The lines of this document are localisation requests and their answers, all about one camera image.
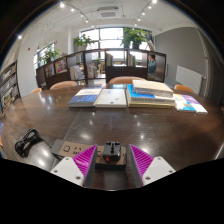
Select dark low shelf unit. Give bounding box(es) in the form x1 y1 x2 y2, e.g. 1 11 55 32
35 48 167 90

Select tall wall bookshelf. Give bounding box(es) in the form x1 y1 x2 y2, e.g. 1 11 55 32
0 60 21 114

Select ceiling air conditioner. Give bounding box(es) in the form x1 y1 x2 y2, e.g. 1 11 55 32
96 5 120 20

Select black coiled power cable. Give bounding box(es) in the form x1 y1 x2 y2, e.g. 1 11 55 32
14 127 54 158

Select dark blue book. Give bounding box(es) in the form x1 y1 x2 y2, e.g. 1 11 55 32
67 87 103 109

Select black and grey power strip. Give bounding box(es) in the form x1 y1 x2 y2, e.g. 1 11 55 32
50 138 128 171

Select white flat book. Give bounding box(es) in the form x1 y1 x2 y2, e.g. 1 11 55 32
94 87 129 109

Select large green potted plant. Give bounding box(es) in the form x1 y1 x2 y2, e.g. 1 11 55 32
120 27 148 50

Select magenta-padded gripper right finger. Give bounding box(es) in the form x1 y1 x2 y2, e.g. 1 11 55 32
127 143 177 188

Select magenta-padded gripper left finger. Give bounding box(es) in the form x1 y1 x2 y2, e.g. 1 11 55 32
49 143 99 188

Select thick white book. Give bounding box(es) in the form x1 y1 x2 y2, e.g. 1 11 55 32
131 79 175 99

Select white wall radiator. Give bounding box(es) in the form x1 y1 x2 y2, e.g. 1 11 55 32
175 65 203 94

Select person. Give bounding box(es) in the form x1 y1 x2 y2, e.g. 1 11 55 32
147 53 158 81

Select colourful white picture book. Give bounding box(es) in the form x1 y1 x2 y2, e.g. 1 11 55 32
172 93 197 113

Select purple and white book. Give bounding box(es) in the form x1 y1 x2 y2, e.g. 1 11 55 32
181 94 209 115

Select ceiling track lights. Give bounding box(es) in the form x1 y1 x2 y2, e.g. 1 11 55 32
16 0 159 39

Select large bright blue book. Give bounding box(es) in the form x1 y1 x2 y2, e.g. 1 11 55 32
125 83 176 104

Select large tan book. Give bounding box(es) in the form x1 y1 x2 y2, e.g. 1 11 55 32
128 98 176 109

